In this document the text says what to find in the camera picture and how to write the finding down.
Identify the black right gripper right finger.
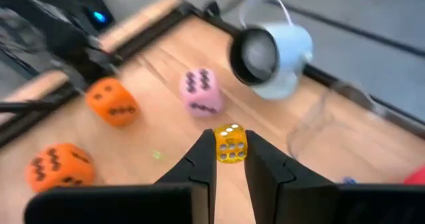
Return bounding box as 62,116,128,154
244,130,425,224

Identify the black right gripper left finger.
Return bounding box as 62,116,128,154
23,128,217,224

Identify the small yellow transparent die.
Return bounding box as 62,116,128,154
214,123,248,164

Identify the large pink foam die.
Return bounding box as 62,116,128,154
179,67,224,118

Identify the large orange foam die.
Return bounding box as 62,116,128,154
85,77,140,128
25,142,96,193

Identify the large red foam die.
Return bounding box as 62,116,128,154
403,166,425,185

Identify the clear plastic container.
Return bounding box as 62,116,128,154
287,80,383,162

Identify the black aluminium table frame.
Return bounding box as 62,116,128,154
0,0,425,150

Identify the white lamp cable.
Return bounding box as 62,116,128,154
238,0,295,29

